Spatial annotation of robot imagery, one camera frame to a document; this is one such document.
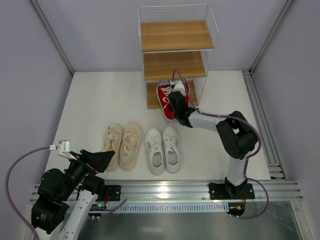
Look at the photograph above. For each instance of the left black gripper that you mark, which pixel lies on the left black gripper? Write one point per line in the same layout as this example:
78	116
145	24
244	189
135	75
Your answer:
88	164

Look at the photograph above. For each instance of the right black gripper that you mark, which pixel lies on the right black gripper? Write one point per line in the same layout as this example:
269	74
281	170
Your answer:
175	95

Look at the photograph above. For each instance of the red canvas sneaker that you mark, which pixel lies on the red canvas sneaker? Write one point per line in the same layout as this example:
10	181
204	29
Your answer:
186	88
162	92

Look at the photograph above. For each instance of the white sneaker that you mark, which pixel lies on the white sneaker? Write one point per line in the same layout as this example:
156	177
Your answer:
154	150
171	152

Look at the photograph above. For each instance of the beige sneaker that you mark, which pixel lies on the beige sneaker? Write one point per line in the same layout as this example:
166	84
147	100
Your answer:
130	147
112	142

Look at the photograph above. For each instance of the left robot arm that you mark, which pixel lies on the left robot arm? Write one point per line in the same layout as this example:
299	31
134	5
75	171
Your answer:
65	197

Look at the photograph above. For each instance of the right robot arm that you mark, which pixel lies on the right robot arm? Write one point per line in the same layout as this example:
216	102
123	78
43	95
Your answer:
238	140

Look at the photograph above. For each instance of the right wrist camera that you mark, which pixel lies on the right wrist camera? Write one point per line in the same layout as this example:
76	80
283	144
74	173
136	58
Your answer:
178	86

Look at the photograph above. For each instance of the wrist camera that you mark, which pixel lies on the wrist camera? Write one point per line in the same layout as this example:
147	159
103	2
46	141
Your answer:
178	86
63	147

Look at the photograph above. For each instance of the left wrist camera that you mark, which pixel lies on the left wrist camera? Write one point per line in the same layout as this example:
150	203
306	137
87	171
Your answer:
63	147

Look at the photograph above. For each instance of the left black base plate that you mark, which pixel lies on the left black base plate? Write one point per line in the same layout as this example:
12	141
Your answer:
110	193

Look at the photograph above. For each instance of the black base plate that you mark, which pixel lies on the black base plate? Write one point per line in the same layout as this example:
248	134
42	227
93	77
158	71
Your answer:
221	191
110	193

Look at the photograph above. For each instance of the white wire shoe shelf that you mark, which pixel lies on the white wire shoe shelf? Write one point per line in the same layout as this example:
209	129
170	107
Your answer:
179	37

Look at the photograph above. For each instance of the aluminium mounting rail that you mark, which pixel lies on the aluminium mounting rail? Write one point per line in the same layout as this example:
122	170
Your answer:
152	191

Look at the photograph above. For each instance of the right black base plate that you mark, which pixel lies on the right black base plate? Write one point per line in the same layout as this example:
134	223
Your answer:
221	191

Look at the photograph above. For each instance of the white slotted cable duct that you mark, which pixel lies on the white slotted cable duct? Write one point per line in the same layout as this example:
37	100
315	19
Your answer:
183	207

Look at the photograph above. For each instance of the right aluminium frame rail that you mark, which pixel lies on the right aluminium frame rail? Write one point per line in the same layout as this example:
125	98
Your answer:
271	152

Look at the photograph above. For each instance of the right corner aluminium post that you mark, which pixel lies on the right corner aluminium post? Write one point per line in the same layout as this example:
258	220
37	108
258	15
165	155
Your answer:
276	26

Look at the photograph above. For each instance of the corner aluminium post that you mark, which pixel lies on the corner aluminium post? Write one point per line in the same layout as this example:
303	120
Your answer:
51	33
276	26

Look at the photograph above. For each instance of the left corner aluminium post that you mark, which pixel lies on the left corner aluminium post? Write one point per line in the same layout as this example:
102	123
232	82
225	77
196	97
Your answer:
51	33

